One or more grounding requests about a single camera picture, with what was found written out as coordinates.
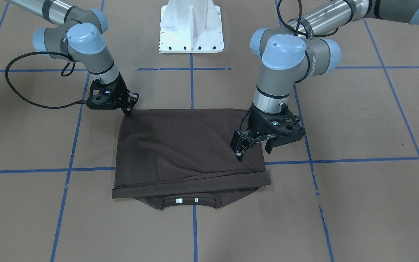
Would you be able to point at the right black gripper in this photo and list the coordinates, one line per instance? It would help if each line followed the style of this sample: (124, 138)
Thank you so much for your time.
(121, 92)

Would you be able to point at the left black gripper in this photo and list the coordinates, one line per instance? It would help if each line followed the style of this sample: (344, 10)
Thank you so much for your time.
(256, 124)

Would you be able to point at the dark brown t-shirt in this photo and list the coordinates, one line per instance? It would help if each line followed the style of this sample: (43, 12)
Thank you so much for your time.
(178, 157)

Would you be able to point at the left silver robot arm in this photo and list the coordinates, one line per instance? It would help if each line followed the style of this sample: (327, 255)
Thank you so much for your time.
(297, 51)

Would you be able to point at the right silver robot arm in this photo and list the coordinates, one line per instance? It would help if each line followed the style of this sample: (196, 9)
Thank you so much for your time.
(78, 38)

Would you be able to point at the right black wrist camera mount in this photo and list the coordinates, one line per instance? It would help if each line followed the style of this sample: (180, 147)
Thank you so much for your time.
(100, 96)

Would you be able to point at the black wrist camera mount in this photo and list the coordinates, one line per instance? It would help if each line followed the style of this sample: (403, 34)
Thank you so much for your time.
(100, 96)
(285, 127)

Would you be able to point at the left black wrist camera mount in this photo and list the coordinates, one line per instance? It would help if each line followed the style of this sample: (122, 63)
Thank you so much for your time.
(285, 127)

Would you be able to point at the white central pedestal column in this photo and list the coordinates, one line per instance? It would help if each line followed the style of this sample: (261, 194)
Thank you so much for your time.
(191, 26)

